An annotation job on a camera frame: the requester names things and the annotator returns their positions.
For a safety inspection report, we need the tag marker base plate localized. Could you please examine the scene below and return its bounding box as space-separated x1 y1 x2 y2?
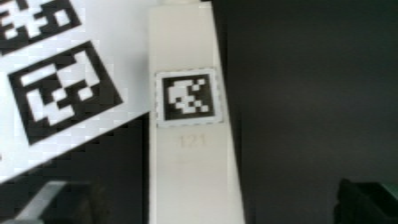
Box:
0 0 157 184

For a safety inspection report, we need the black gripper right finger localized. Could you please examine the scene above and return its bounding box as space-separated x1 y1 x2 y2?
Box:
335 179 398 224

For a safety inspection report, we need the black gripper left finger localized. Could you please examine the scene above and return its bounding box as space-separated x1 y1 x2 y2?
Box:
17 181 109 224

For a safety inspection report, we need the white leg with tag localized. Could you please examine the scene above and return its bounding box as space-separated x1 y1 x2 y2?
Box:
150 0 246 224

